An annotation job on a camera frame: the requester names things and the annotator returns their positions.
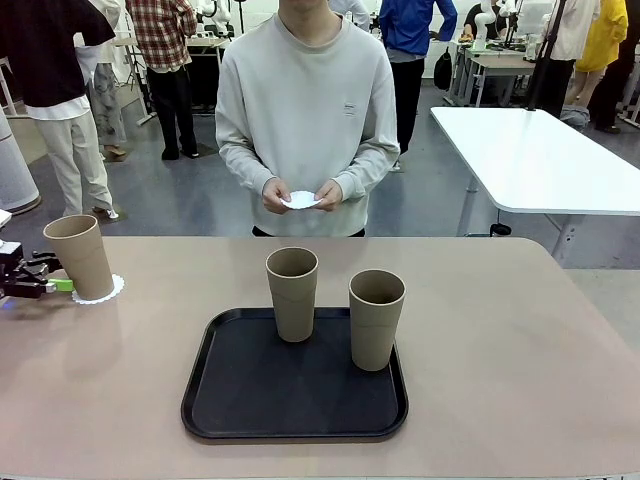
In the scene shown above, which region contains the person's right hand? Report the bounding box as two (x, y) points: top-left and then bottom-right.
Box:
(261, 178), (293, 216)

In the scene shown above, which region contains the bystander in white shirt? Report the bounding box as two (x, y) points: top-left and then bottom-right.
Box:
(529, 0), (601, 120)

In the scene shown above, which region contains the person's right forearm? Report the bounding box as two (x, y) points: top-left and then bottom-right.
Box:
(215, 139), (279, 194)

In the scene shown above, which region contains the grey crumpled cloth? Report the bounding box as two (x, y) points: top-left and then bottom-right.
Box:
(559, 104), (591, 131)

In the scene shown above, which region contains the bystander in plaid shirt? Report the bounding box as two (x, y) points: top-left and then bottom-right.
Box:
(124, 0), (201, 161)

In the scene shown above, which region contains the grey work desk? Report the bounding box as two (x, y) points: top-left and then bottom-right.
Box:
(448, 42), (539, 109)

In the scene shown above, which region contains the person's left hand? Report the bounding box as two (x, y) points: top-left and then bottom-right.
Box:
(314, 179), (345, 212)

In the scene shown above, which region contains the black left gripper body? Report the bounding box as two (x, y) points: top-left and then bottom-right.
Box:
(0, 245), (41, 300)

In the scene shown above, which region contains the white desk frame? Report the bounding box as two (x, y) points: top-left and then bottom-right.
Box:
(114, 37), (159, 126)

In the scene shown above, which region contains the person in beige sweater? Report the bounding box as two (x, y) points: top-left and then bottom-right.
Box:
(214, 0), (401, 239)

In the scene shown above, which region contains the bystander in yellow coat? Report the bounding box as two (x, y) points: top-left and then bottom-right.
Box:
(564, 0), (629, 106)

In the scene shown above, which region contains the tall brown paper cup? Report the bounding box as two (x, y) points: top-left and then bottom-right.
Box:
(348, 269), (406, 373)
(265, 247), (320, 344)
(43, 214), (115, 301)

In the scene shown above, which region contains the person's left forearm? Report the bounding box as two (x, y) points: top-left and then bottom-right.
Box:
(332, 139), (401, 201)

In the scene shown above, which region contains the white cylindrical air purifier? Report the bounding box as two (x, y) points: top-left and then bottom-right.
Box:
(0, 107), (41, 215)

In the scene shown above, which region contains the black plastic serving tray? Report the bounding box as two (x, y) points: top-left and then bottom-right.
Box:
(180, 307), (410, 442)

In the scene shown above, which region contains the seated bystander in black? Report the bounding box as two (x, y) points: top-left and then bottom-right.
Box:
(462, 0), (501, 42)

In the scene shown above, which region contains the black hanging bag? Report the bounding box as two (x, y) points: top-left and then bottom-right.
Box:
(433, 48), (453, 92)

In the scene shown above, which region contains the bystander in blue shirt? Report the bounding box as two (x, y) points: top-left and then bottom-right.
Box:
(378, 0), (459, 174)

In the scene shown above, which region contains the bystander in black top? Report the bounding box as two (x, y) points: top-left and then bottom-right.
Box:
(0, 0), (117, 221)

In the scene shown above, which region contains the large white table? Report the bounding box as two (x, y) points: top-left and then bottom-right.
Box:
(429, 106), (640, 261)

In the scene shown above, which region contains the bystander in grey patterned trousers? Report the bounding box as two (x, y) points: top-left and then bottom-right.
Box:
(74, 0), (129, 161)

